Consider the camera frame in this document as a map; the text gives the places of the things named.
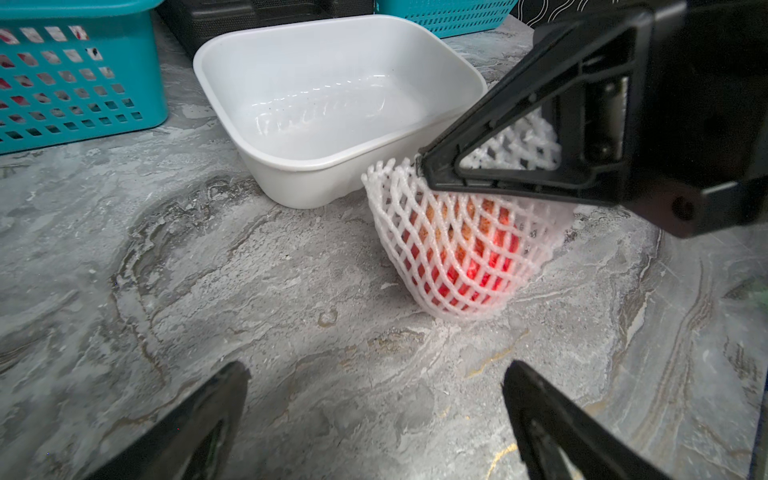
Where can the teal basket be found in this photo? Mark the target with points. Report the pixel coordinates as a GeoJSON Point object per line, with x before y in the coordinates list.
{"type": "Point", "coordinates": [449, 18]}
{"type": "Point", "coordinates": [77, 70]}

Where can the teal basket right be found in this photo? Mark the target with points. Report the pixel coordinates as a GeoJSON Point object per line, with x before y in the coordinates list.
{"type": "Point", "coordinates": [449, 18]}

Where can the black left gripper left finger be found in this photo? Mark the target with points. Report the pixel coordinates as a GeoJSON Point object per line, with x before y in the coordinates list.
{"type": "Point", "coordinates": [194, 440]}

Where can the black plastic tool case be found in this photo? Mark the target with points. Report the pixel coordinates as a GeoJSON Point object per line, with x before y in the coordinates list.
{"type": "Point", "coordinates": [194, 22]}

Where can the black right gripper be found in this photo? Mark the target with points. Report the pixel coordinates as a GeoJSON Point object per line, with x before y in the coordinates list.
{"type": "Point", "coordinates": [702, 166]}

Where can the teal basket left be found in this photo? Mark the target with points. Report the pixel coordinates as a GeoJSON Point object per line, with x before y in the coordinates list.
{"type": "Point", "coordinates": [77, 70]}

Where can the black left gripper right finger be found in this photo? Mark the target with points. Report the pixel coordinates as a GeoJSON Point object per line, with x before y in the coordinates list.
{"type": "Point", "coordinates": [551, 430]}

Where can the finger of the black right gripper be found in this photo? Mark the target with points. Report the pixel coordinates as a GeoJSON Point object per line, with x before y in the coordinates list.
{"type": "Point", "coordinates": [555, 126]}

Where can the white plastic tub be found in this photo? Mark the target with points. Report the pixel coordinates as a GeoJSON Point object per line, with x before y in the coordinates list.
{"type": "Point", "coordinates": [310, 106]}

